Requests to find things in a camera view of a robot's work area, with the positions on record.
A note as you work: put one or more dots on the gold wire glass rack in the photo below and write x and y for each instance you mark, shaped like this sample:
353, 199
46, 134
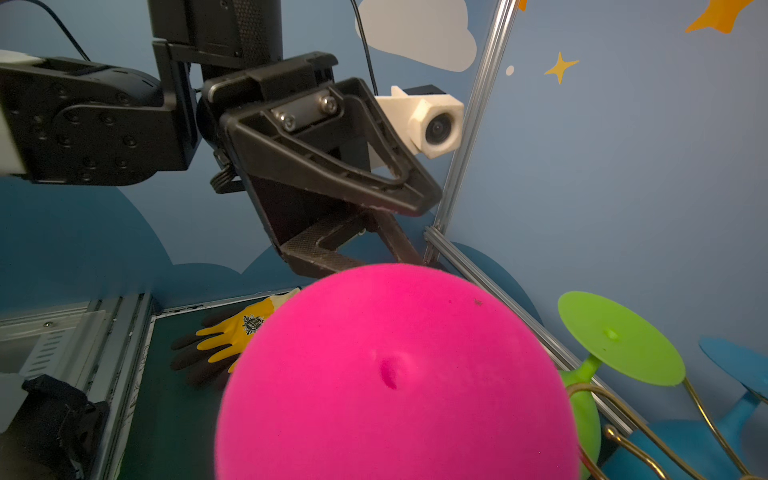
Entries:
643, 456

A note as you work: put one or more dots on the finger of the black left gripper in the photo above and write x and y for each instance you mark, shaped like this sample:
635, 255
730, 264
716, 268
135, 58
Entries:
315, 252
353, 155

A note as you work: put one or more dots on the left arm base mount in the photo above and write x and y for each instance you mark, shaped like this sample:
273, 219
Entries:
55, 433

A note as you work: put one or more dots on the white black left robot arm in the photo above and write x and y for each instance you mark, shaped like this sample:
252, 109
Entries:
78, 122

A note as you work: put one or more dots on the yellow black work glove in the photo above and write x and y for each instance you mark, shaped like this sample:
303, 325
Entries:
209, 356

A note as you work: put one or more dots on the aluminium front base rails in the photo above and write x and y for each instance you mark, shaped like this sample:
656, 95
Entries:
97, 346

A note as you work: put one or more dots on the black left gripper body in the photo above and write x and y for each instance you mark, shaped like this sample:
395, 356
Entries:
284, 210

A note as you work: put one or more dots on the aluminium left corner post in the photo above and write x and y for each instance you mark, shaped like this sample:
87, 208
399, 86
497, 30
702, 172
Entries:
492, 55

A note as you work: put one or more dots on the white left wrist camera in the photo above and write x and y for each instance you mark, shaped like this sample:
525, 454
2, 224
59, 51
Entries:
426, 119

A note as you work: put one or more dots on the left blue wine glass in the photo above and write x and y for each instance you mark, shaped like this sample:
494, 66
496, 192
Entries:
691, 439

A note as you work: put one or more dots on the pink wine glass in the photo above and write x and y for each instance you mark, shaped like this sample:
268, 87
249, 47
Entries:
394, 371

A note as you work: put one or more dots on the green wine glass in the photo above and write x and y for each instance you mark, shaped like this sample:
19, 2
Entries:
617, 337

